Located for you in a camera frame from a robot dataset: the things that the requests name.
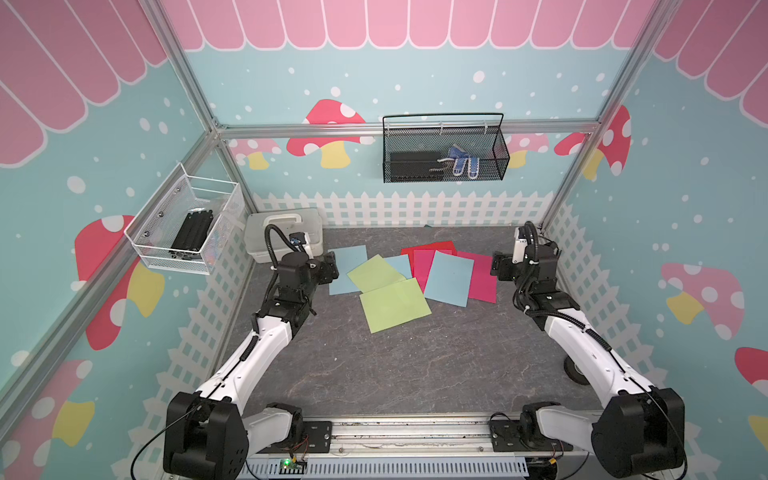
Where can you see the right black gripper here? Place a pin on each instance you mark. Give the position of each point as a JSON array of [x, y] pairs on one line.
[[504, 262]]

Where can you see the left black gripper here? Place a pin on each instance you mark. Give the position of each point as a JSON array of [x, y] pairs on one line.
[[327, 269]]

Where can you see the small green paper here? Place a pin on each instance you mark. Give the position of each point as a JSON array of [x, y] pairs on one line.
[[376, 273]]

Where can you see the large green paper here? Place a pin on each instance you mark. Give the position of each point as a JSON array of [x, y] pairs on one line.
[[394, 305]]

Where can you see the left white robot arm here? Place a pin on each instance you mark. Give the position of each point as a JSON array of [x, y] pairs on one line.
[[252, 360]]

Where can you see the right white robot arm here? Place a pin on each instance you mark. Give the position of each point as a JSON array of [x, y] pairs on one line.
[[588, 348]]

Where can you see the magenta paper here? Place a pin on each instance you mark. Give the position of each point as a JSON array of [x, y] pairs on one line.
[[422, 264], [483, 285]]

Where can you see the far left blue paper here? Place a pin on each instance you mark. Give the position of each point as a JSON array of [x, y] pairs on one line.
[[347, 259]]

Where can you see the blue paper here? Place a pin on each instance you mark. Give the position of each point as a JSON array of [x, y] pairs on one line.
[[401, 264], [347, 259], [449, 279]]

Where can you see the red paper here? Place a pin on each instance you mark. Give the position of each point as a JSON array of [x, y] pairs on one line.
[[441, 246]]

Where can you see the right blue paper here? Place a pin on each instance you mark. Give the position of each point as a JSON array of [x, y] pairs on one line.
[[449, 279]]

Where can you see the middle blue paper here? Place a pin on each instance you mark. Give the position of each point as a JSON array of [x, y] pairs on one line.
[[401, 264]]

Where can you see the blue white item in basket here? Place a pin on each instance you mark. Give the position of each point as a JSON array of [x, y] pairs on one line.
[[460, 163]]

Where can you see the black box in mesh basket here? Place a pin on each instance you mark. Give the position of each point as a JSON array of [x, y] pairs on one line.
[[414, 166]]

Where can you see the black tape roll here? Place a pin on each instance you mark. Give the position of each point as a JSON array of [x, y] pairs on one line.
[[574, 373]]

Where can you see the green lit circuit board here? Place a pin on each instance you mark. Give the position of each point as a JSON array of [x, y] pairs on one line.
[[292, 466]]

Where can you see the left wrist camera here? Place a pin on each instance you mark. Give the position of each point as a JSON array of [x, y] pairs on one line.
[[301, 242]]

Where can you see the black block in wire basket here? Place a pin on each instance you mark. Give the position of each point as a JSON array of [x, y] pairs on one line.
[[192, 235]]

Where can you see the white wire wall basket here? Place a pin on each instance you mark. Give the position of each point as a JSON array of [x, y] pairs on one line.
[[152, 232]]

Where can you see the black mesh wall basket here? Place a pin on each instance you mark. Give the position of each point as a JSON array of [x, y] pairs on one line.
[[480, 134]]

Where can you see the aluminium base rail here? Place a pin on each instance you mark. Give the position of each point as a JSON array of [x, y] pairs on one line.
[[422, 434]]

